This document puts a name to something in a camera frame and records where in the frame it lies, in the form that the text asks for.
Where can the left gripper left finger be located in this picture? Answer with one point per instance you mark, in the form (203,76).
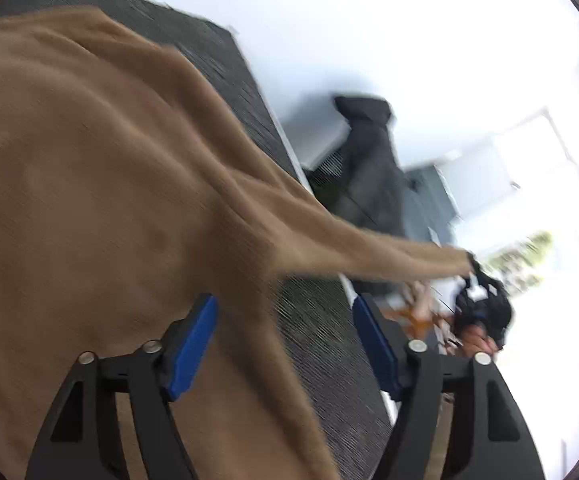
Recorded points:
(80,436)

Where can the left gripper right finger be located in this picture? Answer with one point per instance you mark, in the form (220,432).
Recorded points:
(489,438)

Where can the brown fleece garment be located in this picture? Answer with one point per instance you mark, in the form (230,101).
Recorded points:
(127,189)

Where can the person's right hand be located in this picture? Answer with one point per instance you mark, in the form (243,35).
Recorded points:
(474,339)

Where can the wooden chair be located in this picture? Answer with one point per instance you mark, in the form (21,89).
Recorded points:
(423,315)

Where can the dark grey patterned mat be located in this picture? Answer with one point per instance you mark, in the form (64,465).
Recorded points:
(313,315)

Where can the black garment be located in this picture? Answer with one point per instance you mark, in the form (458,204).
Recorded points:
(362,183)

